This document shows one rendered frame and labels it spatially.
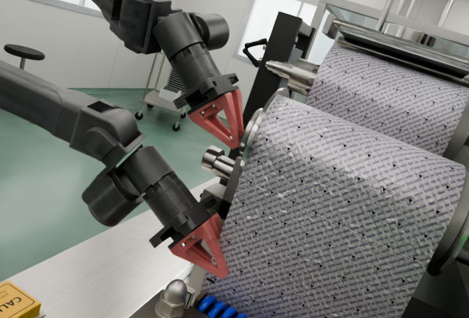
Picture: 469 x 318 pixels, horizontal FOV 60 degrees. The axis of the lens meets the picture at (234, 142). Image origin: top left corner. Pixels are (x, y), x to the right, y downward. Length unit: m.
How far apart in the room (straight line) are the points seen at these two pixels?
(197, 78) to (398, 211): 0.30
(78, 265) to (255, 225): 0.39
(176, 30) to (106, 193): 0.24
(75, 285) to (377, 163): 0.52
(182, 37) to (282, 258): 0.32
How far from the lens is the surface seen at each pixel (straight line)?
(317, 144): 0.49
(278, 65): 0.81
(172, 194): 0.55
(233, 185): 0.61
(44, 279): 0.77
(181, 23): 0.58
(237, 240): 0.54
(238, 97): 0.58
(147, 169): 0.55
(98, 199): 0.60
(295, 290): 0.55
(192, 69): 0.57
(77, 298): 0.74
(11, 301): 0.69
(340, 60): 0.74
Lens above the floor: 1.37
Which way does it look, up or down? 14 degrees down
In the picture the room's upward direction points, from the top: 19 degrees clockwise
